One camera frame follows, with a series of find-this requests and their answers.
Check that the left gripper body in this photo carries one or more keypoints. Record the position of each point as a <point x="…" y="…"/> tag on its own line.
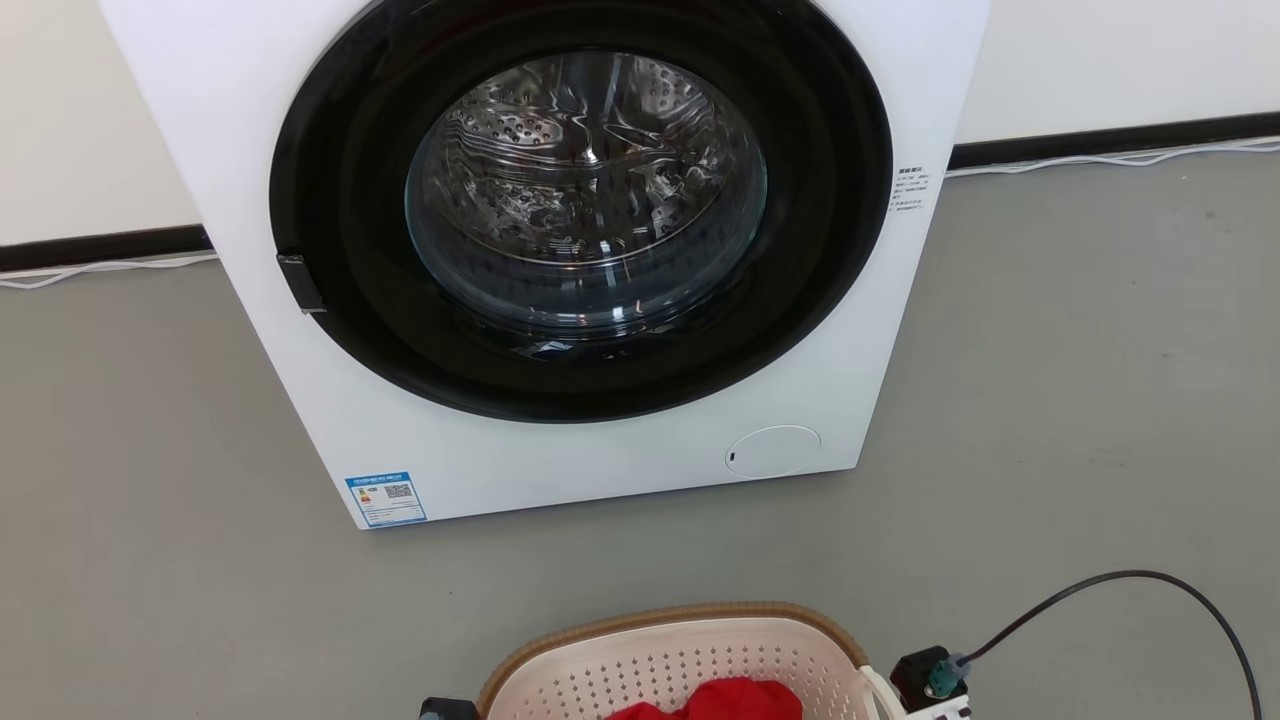
<point x="447" y="710"/>

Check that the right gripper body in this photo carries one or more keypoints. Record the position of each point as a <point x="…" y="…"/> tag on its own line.
<point x="912" y="680"/>

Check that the cream perforated laundry basket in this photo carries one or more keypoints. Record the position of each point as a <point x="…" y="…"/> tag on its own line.
<point x="640" y="660"/>

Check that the red garment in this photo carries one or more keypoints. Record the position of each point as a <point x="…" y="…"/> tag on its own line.
<point x="740" y="700"/>

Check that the blue energy label sticker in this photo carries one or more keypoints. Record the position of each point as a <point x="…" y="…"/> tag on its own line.
<point x="386" y="499"/>

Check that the round white filter cover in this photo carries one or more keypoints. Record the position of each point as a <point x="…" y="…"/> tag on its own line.
<point x="772" y="451"/>

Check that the round black glass washer door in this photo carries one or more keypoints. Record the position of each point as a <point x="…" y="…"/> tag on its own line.
<point x="350" y="250"/>

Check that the small text warning sticker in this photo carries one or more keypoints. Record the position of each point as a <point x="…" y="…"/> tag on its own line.
<point x="910" y="190"/>

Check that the white front-load washing machine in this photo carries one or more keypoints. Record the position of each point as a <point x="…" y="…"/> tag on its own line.
<point x="300" y="110"/>

